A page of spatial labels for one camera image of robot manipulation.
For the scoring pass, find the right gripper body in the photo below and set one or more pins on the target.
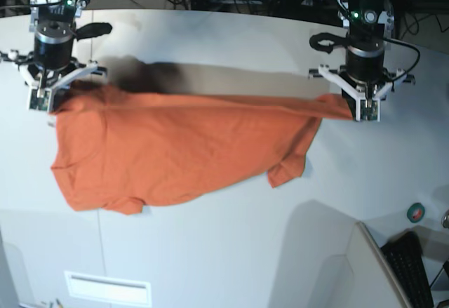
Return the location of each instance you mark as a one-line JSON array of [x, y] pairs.
[[53, 45]]

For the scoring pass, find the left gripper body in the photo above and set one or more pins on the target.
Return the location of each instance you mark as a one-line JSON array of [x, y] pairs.
[[364, 59]]

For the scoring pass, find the orange t-shirt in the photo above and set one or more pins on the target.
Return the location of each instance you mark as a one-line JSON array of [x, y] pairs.
[[122, 151]]

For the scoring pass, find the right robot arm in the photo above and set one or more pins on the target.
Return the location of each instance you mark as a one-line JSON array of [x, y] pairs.
[[58, 10]]

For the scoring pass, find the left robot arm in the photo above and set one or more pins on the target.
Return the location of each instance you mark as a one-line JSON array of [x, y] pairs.
[[372, 19]]

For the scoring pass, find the green tape roll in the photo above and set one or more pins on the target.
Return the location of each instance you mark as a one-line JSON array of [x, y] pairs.
[[415, 213]]

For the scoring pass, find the black keyboard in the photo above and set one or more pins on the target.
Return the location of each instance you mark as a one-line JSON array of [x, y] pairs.
[[404, 256]]

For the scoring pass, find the white label plate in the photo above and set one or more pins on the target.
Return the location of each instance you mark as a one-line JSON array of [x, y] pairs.
[[109, 290]]

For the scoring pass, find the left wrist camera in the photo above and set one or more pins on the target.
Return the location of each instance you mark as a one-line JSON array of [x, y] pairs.
[[370, 110]]

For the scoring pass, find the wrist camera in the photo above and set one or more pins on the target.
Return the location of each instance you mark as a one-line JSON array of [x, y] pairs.
[[40, 100], [370, 110]]

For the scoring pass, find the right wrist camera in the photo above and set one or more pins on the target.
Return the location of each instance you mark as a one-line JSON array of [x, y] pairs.
[[40, 100]]

